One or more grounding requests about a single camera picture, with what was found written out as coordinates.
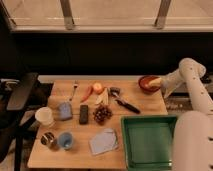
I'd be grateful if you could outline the orange carrot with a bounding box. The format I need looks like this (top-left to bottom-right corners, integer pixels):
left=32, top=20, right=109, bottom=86
left=81, top=86, right=93, bottom=103

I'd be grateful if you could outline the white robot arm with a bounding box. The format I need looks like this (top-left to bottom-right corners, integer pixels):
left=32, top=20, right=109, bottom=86
left=148, top=58, right=213, bottom=171

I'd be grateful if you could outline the green plastic tray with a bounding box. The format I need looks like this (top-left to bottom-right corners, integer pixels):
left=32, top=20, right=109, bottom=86
left=121, top=115, right=177, bottom=171

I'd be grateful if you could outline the blue cup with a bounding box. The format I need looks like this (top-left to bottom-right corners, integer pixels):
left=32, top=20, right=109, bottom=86
left=57, top=132, right=74, bottom=150

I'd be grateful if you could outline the blue sponge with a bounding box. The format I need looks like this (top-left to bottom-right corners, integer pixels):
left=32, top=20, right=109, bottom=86
left=58, top=102, right=72, bottom=120

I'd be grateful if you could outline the red bowl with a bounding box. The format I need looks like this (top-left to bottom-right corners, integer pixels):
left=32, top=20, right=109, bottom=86
left=138, top=76, right=157, bottom=88

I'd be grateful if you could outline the red yellow apple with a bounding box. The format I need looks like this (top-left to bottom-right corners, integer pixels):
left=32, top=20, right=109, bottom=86
left=93, top=82, right=104, bottom=94

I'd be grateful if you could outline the black remote control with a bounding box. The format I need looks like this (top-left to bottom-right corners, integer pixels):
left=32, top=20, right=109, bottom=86
left=79, top=105, right=89, bottom=124

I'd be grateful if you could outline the small dark metal object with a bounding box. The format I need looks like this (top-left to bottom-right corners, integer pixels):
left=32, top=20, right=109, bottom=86
left=110, top=87, right=120, bottom=95

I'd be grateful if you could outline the black chair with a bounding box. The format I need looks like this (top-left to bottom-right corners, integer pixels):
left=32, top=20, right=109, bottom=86
left=0, top=73, right=47, bottom=171

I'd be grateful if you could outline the metal can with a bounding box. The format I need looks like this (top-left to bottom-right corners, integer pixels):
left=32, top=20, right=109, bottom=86
left=40, top=132, right=57, bottom=149

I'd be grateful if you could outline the grey blue cloth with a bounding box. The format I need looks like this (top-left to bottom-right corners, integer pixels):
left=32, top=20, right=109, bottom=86
left=89, top=128, right=118, bottom=155

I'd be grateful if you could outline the black handled peeler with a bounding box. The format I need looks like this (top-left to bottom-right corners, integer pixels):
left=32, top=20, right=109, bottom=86
left=112, top=93, right=140, bottom=114

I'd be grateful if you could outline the bunch of dark grapes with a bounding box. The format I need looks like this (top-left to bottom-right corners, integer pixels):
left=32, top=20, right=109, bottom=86
left=93, top=105, right=112, bottom=125

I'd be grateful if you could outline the purple bowl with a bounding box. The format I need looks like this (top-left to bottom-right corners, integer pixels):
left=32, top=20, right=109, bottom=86
left=139, top=82, right=160, bottom=94

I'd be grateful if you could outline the white cup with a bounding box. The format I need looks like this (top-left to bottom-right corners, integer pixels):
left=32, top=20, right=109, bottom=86
left=35, top=107, right=54, bottom=127

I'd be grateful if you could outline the silver fork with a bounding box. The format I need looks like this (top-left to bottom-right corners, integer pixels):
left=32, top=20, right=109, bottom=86
left=69, top=80, right=79, bottom=101

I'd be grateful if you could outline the yellow banana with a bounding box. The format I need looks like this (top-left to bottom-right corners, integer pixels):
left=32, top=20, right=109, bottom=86
left=95, top=88, right=109, bottom=105

